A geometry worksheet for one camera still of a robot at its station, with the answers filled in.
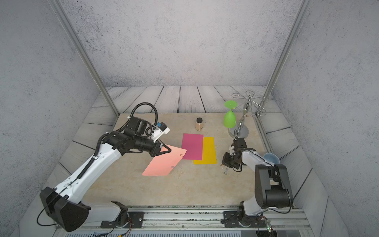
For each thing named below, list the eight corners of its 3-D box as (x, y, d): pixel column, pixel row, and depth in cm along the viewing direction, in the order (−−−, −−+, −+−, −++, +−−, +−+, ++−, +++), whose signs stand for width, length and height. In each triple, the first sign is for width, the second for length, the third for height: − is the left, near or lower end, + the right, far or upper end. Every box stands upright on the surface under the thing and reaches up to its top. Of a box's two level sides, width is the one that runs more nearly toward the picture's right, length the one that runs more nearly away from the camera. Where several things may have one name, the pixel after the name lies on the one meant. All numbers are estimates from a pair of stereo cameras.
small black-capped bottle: (197, 132, 112) (198, 123, 104) (195, 127, 114) (195, 118, 107) (203, 130, 113) (203, 121, 105) (200, 125, 116) (200, 116, 108)
